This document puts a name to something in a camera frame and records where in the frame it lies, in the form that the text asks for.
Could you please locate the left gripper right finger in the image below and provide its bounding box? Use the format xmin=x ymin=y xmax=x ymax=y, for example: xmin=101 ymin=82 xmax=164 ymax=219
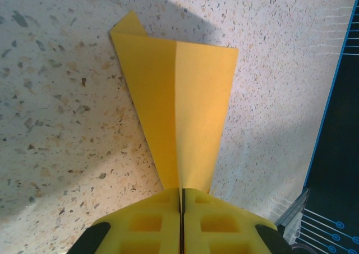
xmin=181 ymin=188 xmax=295 ymax=254

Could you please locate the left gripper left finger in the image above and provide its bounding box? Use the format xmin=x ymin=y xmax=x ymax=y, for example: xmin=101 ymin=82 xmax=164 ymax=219
xmin=70 ymin=186 xmax=183 ymax=254

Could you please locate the yellow cloth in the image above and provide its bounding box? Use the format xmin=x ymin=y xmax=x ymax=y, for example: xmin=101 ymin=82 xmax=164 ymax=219
xmin=109 ymin=10 xmax=239 ymax=195

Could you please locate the blue table edge trim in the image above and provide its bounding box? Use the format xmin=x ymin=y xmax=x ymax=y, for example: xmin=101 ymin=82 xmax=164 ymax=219
xmin=302 ymin=0 xmax=359 ymax=189

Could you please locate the wide aluminium profile rail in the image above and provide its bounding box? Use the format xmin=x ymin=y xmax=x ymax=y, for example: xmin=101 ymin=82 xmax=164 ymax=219
xmin=275 ymin=187 xmax=311 ymax=245

